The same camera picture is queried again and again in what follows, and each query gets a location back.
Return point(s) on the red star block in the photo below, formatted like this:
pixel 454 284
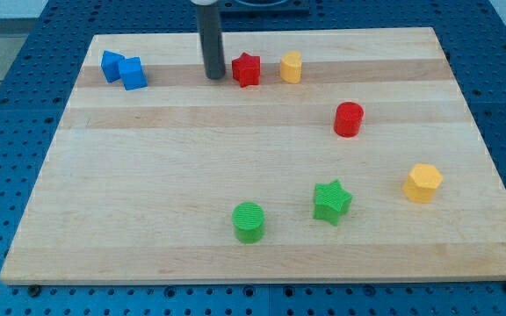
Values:
pixel 246 70

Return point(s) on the green star block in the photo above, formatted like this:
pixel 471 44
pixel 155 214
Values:
pixel 331 201

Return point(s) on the green cylinder block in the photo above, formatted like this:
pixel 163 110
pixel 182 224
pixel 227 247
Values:
pixel 248 222

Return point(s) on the wooden board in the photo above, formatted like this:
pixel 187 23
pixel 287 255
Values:
pixel 139 186

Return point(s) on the yellow heart block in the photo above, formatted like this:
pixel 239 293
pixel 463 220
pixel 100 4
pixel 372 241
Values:
pixel 290 67

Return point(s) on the red cylinder block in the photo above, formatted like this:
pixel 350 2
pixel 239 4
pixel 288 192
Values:
pixel 348 119

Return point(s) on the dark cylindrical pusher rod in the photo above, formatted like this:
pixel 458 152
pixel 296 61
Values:
pixel 210 35

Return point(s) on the blue cube block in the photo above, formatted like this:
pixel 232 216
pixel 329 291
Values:
pixel 132 74

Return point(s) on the blue pentagon block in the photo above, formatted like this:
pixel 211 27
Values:
pixel 110 65

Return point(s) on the yellow hexagon block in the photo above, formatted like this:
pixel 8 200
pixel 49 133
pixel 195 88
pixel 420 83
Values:
pixel 422 183

